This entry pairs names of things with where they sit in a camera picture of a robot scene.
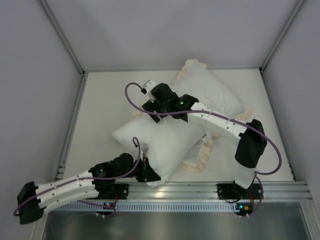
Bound white pillow insert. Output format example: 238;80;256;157
112;114;213;188

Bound grey cream-ruffled pillowcase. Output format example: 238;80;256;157
131;57;253;174

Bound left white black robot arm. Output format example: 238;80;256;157
13;153;161;225

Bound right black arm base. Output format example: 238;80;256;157
217;183;241;204

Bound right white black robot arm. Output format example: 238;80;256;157
141;80;267;190

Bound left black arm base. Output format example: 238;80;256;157
109;183;130;200

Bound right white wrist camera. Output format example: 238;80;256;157
140;80;158;102

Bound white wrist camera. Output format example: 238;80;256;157
140;80;158;102
136;143;148;161

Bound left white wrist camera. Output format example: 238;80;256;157
136;143;148;161

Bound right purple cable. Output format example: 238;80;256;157
124;82;282;176

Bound purple cable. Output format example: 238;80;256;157
12;136;142;217
124;82;282;176

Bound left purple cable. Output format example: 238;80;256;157
12;136;142;217

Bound slotted grey cable duct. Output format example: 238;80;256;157
49;201;253;213

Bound left aluminium frame post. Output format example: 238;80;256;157
37;0;86;76

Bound aluminium frame post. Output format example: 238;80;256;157
259;0;308;75
37;0;86;76

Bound aluminium mounting rail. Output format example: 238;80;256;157
114;181;313;202

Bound right aluminium frame post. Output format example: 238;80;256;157
259;0;308;75

